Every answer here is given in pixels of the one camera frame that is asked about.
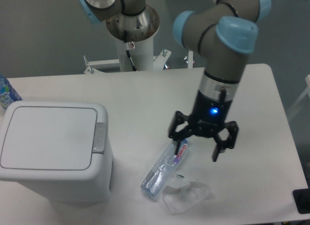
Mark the white frame at right edge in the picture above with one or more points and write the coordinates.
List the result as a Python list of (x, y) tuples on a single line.
[(300, 102)]

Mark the crumpled clear plastic wrapper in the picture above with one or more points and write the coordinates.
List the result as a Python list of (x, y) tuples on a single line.
[(182, 193)]

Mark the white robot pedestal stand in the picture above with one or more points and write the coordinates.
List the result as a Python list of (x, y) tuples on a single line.
[(134, 39)]

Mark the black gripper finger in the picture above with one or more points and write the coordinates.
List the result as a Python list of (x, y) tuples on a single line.
[(179, 129), (221, 145)]

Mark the clear empty plastic bottle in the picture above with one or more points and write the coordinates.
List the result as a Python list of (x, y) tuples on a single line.
[(163, 168)]

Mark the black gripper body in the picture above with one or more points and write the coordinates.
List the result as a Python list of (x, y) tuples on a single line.
[(209, 114)]

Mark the black device at table edge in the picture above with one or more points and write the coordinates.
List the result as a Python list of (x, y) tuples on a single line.
[(302, 200)]

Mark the white push-lid trash can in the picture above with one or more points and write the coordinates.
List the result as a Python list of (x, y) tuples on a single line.
[(59, 150)]

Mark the blue labelled bottle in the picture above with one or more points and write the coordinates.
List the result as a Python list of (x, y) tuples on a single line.
[(8, 94)]

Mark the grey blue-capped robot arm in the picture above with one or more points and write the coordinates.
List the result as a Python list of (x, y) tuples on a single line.
[(224, 35)]

